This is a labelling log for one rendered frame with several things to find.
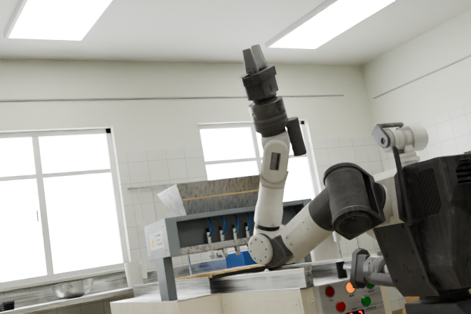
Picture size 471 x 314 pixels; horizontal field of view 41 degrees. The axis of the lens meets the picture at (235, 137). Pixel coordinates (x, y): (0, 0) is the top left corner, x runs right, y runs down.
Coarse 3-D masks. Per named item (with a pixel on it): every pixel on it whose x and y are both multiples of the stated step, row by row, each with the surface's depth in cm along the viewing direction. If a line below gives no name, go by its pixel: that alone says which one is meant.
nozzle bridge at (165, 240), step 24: (192, 216) 265; (216, 216) 270; (240, 216) 283; (288, 216) 292; (168, 240) 258; (192, 240) 271; (216, 240) 275; (240, 240) 274; (168, 264) 266; (168, 288) 264
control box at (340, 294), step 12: (324, 288) 200; (336, 288) 202; (360, 288) 205; (372, 288) 207; (324, 300) 199; (336, 300) 201; (348, 300) 203; (360, 300) 204; (372, 300) 206; (324, 312) 198; (336, 312) 200; (348, 312) 201; (372, 312) 205; (384, 312) 207
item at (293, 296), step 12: (336, 264) 215; (336, 276) 230; (348, 276) 217; (300, 288) 200; (312, 288) 202; (384, 288) 213; (228, 300) 253; (240, 300) 242; (252, 300) 232; (264, 300) 223; (276, 300) 215; (288, 300) 207; (300, 300) 200; (312, 300) 201; (384, 300) 211; (228, 312) 254; (240, 312) 243; (252, 312) 233; (264, 312) 224; (276, 312) 216; (288, 312) 208; (300, 312) 200; (312, 312) 200
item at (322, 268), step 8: (296, 264) 261; (304, 264) 255; (312, 264) 250; (320, 264) 244; (328, 264) 239; (256, 272) 297; (312, 272) 250; (320, 272) 244; (328, 272) 239; (336, 272) 234
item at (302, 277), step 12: (228, 276) 256; (240, 276) 243; (252, 276) 233; (264, 276) 224; (276, 276) 216; (288, 276) 208; (300, 276) 201; (312, 276) 199; (216, 288) 267; (228, 288) 255; (240, 288) 244; (252, 288) 234; (264, 288) 225; (276, 288) 217; (288, 288) 209
